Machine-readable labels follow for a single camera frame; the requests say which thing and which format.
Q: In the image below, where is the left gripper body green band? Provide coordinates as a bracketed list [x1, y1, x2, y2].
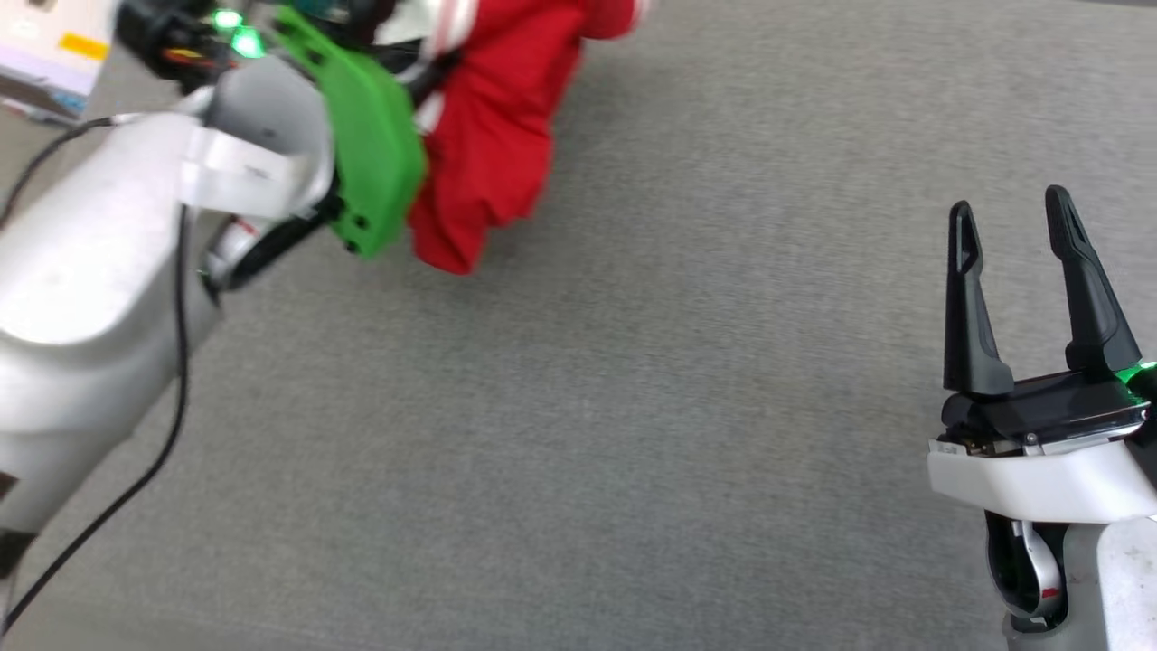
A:
[116, 0, 428, 259]

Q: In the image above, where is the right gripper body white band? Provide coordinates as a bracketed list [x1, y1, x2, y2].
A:
[927, 360, 1157, 526]

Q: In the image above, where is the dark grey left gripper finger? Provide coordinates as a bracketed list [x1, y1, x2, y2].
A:
[407, 54, 458, 106]

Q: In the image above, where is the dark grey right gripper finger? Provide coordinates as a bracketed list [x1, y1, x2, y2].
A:
[944, 201, 1015, 398]
[1046, 185, 1143, 377]

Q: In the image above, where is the red and white basketball jersey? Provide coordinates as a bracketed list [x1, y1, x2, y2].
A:
[375, 0, 652, 276]

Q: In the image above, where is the white appliance with yellow label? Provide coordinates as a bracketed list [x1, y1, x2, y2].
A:
[0, 0, 120, 124]

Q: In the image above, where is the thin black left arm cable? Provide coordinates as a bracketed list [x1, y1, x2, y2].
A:
[0, 116, 191, 634]

